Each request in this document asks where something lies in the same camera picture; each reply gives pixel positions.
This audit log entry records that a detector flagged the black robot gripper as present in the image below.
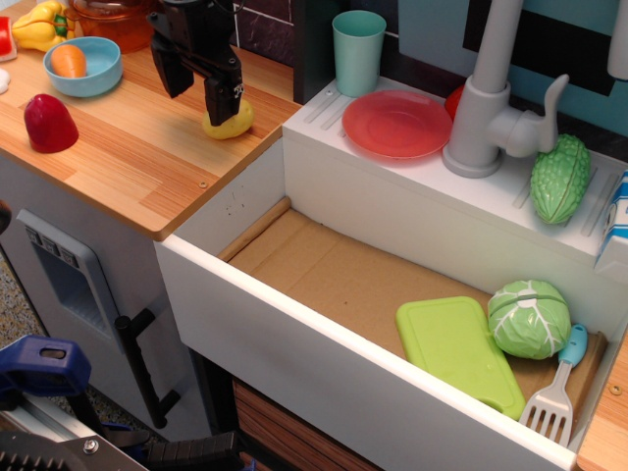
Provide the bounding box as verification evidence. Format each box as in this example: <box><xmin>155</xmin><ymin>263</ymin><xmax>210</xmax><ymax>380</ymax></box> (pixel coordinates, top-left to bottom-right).
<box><xmin>147</xmin><ymin>1</ymin><xmax>243</xmax><ymax>127</ymax></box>

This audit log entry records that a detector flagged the yellow toy potato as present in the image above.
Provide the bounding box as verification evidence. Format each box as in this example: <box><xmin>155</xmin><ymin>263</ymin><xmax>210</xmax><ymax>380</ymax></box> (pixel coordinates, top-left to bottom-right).
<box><xmin>201</xmin><ymin>99</ymin><xmax>254</xmax><ymax>140</ymax></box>

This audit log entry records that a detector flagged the pink plastic plate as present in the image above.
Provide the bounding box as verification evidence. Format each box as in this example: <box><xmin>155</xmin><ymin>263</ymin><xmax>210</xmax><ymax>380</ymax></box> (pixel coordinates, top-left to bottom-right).
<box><xmin>342</xmin><ymin>90</ymin><xmax>452</xmax><ymax>159</ymax></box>

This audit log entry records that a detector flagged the orange transparent pot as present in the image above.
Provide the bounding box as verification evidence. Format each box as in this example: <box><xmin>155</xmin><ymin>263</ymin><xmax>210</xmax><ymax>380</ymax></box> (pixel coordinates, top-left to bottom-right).
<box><xmin>68</xmin><ymin>0</ymin><xmax>158</xmax><ymax>53</ymax></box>

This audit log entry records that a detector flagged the blue plastic bowl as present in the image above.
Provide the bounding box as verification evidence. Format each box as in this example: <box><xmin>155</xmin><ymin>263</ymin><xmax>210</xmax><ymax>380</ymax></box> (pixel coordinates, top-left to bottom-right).
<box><xmin>43</xmin><ymin>36</ymin><xmax>123</xmax><ymax>98</ymax></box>

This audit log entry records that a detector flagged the orange toy carrot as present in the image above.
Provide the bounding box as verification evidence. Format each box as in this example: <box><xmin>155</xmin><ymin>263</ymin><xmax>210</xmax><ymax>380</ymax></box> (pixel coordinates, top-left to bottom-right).
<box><xmin>50</xmin><ymin>44</ymin><xmax>87</xmax><ymax>79</ymax></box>

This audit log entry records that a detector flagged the dark red toy vegetable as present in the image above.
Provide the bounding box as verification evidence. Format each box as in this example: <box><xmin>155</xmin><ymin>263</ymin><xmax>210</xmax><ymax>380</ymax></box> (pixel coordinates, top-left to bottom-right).
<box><xmin>24</xmin><ymin>94</ymin><xmax>79</xmax><ymax>153</ymax></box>

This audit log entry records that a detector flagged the teal plastic cup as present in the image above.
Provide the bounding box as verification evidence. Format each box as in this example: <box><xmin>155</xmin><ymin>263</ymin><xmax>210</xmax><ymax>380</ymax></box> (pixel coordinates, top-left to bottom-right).
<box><xmin>332</xmin><ymin>10</ymin><xmax>387</xmax><ymax>98</ymax></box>

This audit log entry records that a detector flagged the yellow toy bell pepper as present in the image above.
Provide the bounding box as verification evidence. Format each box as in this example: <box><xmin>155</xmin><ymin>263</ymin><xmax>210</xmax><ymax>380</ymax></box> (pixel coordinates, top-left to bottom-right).
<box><xmin>12</xmin><ymin>1</ymin><xmax>76</xmax><ymax>52</ymax></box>

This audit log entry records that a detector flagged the brown cardboard sheet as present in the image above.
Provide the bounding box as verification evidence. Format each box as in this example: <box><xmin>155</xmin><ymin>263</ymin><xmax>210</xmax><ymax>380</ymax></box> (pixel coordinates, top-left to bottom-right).
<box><xmin>217</xmin><ymin>197</ymin><xmax>609</xmax><ymax>433</ymax></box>

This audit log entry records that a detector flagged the red white toy item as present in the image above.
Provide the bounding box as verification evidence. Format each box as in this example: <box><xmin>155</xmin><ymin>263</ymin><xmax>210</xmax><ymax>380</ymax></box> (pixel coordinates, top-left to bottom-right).
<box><xmin>0</xmin><ymin>16</ymin><xmax>18</xmax><ymax>62</ymax></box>

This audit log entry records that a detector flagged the grey toy oven door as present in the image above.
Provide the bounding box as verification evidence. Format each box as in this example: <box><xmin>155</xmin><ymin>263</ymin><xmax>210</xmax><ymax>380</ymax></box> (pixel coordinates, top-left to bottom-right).
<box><xmin>18</xmin><ymin>209</ymin><xmax>123</xmax><ymax>352</ymax></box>

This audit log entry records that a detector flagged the red toy tomato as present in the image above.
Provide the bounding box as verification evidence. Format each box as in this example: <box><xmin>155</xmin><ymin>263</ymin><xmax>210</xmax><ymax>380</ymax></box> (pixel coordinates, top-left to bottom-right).
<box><xmin>445</xmin><ymin>84</ymin><xmax>465</xmax><ymax>121</ymax></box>

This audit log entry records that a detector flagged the grey toy faucet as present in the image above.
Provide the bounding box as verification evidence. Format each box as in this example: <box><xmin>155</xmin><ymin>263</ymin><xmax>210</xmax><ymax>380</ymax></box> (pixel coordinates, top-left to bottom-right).
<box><xmin>443</xmin><ymin>1</ymin><xmax>569</xmax><ymax>179</ymax></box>

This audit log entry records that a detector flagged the white toy sink basin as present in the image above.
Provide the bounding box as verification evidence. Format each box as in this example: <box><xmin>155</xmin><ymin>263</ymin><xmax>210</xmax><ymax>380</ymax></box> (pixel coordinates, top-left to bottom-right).
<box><xmin>156</xmin><ymin>85</ymin><xmax>627</xmax><ymax>470</ymax></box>

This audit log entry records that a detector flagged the blue clamp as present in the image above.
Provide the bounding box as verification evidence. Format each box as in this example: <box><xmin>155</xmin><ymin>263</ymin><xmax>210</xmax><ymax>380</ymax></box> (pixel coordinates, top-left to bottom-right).
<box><xmin>1</xmin><ymin>335</ymin><xmax>91</xmax><ymax>400</ymax></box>

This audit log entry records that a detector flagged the lime green cutting board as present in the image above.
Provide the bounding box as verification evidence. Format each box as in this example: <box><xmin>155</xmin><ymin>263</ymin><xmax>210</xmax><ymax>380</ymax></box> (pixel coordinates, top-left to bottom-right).
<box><xmin>395</xmin><ymin>296</ymin><xmax>526</xmax><ymax>421</ymax></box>

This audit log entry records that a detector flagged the green toy bitter gourd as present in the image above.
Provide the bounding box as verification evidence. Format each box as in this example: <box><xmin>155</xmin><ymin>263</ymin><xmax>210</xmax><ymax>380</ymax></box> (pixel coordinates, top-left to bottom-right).
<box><xmin>530</xmin><ymin>133</ymin><xmax>591</xmax><ymax>225</ymax></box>

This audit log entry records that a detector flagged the green toy cabbage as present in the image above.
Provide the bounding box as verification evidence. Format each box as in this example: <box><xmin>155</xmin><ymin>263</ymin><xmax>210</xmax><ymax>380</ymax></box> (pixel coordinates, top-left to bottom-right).
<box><xmin>488</xmin><ymin>280</ymin><xmax>571</xmax><ymax>360</ymax></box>

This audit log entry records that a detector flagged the blue white milk carton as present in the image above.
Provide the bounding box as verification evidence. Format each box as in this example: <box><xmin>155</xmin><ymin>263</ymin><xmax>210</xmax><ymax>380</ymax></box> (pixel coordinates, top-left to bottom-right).
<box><xmin>594</xmin><ymin>172</ymin><xmax>628</xmax><ymax>285</ymax></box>

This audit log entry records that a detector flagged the black cabinet door handle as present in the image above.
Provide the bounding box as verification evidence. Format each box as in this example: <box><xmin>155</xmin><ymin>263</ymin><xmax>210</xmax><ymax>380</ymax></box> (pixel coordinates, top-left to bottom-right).
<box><xmin>114</xmin><ymin>308</ymin><xmax>181</xmax><ymax>429</ymax></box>

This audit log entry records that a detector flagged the grey spatula blue handle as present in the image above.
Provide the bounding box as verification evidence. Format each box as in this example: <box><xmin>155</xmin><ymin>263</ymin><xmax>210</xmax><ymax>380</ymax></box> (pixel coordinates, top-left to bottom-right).
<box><xmin>519</xmin><ymin>324</ymin><xmax>588</xmax><ymax>446</ymax></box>

